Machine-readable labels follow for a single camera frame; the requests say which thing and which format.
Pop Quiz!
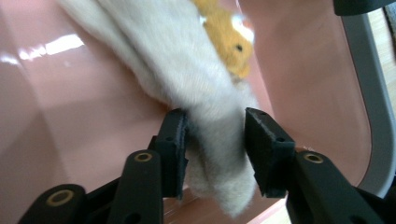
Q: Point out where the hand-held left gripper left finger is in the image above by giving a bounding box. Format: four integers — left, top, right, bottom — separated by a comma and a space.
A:
148, 107, 190, 200

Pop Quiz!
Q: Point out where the beige glove with orange animal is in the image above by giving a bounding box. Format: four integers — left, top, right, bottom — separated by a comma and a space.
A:
57, 0, 260, 217

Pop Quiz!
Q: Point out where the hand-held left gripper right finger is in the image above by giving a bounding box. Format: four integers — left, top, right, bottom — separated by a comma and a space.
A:
245, 106, 297, 198

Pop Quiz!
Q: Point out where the pink basin with grey rim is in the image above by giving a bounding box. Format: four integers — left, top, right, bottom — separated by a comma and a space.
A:
0, 0, 396, 224

